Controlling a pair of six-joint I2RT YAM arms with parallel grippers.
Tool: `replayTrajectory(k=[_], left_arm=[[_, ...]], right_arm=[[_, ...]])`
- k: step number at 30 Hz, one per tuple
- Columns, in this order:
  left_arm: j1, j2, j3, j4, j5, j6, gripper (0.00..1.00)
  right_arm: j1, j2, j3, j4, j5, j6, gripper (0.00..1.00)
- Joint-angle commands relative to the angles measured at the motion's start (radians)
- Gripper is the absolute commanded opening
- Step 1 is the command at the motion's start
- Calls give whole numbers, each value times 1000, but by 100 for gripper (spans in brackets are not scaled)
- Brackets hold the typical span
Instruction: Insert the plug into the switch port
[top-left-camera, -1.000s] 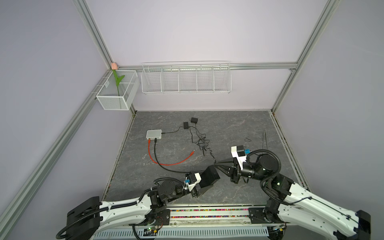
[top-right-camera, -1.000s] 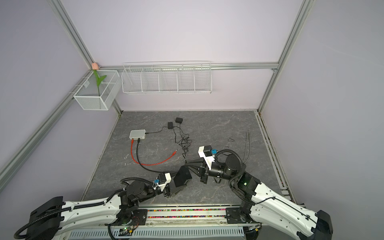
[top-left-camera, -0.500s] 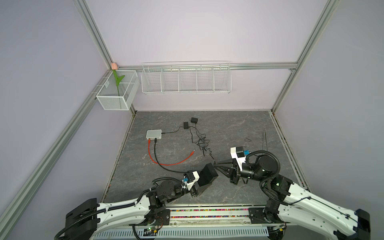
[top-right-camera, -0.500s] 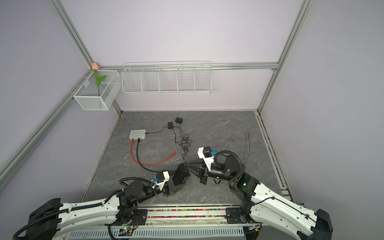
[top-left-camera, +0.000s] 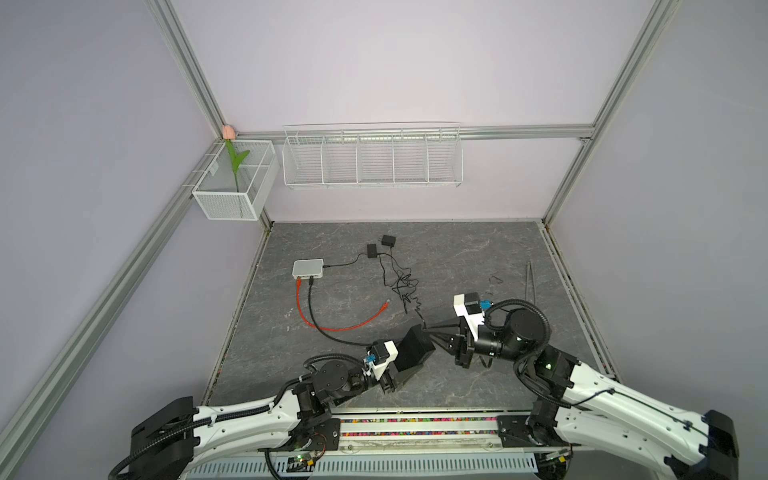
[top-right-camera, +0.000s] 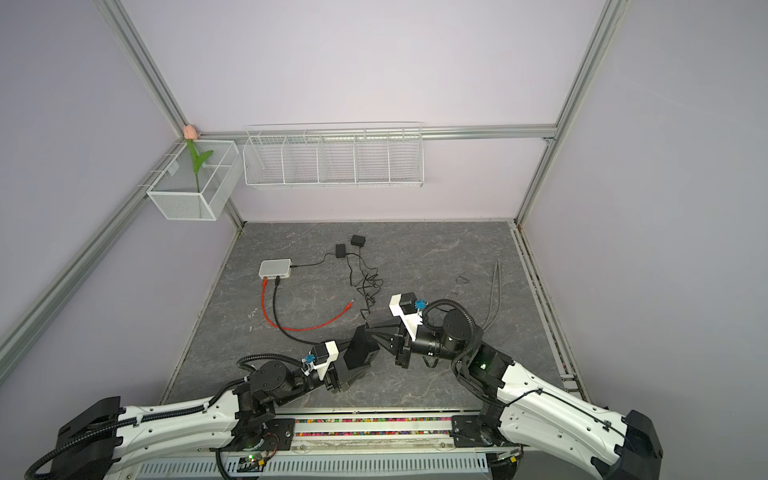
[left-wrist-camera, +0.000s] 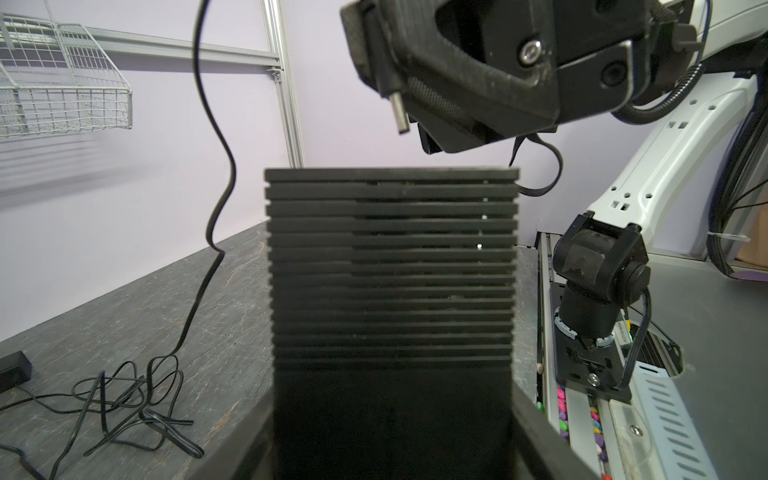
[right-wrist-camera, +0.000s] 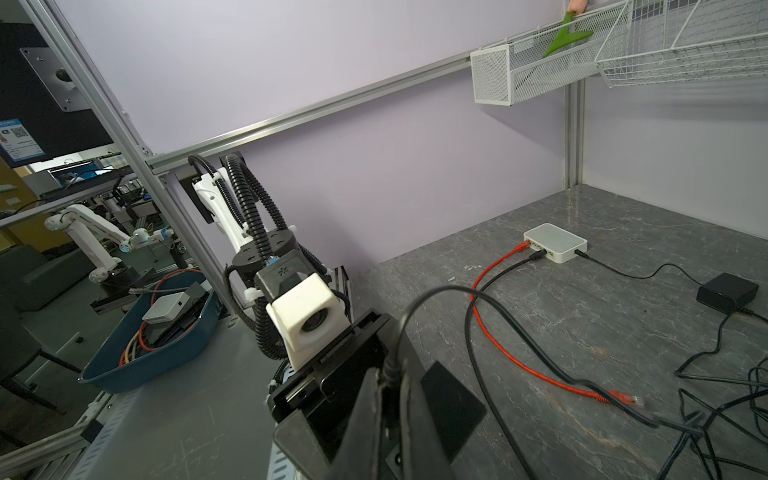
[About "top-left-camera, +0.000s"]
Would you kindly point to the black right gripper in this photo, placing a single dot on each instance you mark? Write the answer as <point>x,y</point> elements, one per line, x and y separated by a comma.
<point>461,350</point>

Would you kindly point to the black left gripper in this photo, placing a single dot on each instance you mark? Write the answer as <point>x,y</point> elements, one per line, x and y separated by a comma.
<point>386,380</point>

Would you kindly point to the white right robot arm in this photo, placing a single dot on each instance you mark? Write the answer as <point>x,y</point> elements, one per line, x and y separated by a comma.
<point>578,405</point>

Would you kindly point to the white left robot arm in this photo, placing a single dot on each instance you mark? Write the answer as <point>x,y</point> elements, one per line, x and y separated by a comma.
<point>298,417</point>

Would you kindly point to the black power adapter far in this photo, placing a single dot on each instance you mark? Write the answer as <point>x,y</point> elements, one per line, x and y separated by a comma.
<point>389,240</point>

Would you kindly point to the white mesh box basket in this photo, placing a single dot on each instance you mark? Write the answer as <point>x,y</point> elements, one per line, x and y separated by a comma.
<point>215,190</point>

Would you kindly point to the pink artificial tulip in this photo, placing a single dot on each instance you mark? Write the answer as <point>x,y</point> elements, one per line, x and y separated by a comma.
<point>229,135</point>

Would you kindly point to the white wire wall basket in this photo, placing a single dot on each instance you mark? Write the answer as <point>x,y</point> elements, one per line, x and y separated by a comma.
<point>389,154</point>

